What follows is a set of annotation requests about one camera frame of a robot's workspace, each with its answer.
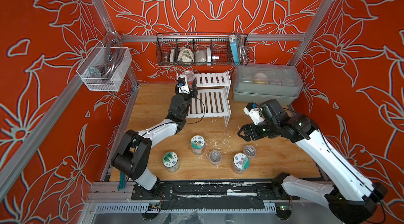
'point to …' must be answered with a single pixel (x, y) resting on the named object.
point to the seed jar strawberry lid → (197, 143)
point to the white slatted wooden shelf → (212, 98)
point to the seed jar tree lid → (171, 161)
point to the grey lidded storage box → (254, 82)
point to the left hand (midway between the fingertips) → (189, 77)
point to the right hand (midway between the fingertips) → (241, 132)
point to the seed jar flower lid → (241, 161)
